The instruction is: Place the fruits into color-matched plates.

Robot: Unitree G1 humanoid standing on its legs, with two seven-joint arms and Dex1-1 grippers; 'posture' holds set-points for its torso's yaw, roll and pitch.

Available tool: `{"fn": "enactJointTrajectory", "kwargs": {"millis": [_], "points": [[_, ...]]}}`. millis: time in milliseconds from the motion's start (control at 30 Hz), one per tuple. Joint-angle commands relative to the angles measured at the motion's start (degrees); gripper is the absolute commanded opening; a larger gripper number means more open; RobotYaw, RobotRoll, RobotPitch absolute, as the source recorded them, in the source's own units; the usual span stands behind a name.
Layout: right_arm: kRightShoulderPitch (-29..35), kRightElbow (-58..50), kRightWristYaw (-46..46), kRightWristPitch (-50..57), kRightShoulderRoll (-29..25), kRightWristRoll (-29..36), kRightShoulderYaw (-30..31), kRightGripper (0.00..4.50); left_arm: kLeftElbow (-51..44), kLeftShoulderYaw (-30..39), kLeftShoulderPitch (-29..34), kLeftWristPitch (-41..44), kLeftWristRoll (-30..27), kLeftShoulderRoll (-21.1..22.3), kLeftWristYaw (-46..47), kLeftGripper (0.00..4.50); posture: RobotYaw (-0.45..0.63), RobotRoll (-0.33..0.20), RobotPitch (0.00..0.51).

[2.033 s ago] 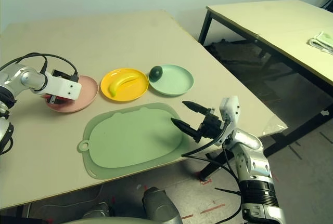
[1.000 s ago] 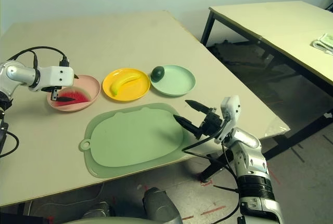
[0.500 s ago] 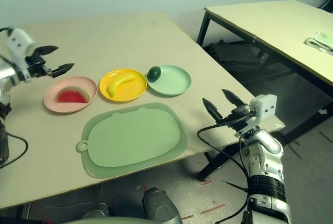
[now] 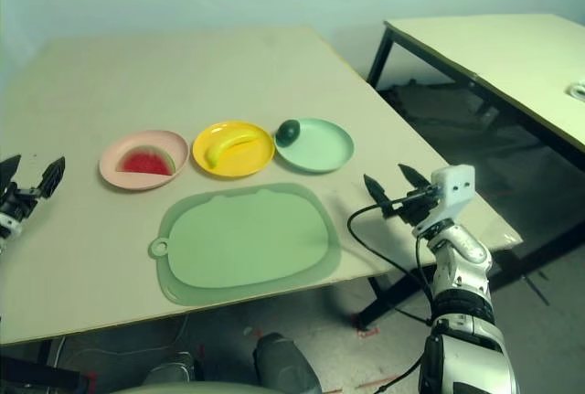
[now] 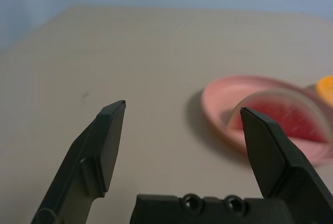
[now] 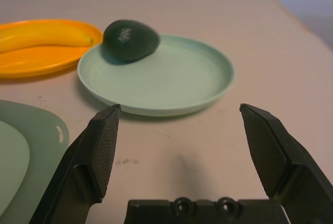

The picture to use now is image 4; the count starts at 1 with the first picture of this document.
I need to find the dark robot right foot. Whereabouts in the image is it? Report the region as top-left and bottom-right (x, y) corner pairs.
(253, 332), (324, 394)

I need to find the mint green plate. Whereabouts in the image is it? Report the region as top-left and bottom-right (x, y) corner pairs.
(274, 117), (356, 175)

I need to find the pink plate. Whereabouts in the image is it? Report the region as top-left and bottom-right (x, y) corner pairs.
(99, 129), (190, 192)

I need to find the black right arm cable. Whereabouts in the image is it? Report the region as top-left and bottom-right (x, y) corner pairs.
(346, 186), (436, 391)

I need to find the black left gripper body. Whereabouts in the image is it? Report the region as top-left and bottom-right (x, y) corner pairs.
(0, 182), (42, 222)

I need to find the dark green avocado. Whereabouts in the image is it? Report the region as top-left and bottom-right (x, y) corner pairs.
(276, 119), (302, 147)

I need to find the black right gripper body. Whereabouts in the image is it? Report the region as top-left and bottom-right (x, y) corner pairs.
(387, 185), (442, 229)

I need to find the beige side table black frame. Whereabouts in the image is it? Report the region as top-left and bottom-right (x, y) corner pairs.
(365, 13), (585, 157)

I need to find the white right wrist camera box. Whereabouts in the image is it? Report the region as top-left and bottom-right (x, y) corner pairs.
(431, 164), (476, 230)

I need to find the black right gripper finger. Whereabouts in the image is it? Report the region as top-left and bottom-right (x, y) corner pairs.
(398, 164), (431, 190)
(363, 174), (394, 218)

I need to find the yellow plate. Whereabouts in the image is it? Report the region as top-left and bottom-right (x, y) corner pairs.
(191, 120), (276, 179)

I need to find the yellow banana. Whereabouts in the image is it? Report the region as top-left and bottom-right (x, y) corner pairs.
(204, 131), (261, 170)

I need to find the grey robot left foot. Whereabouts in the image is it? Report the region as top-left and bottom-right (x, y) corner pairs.
(141, 351), (197, 387)

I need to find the dark green translucent mat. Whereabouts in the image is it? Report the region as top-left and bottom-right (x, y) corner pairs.
(148, 182), (343, 307)

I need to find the watermelon slice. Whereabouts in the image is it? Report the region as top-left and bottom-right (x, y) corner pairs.
(114, 145), (177, 177)

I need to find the light green cutting board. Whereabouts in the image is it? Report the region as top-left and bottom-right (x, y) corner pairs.
(167, 192), (332, 288)

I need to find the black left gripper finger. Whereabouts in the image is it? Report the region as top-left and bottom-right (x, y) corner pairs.
(38, 155), (67, 199)
(0, 154), (23, 190)

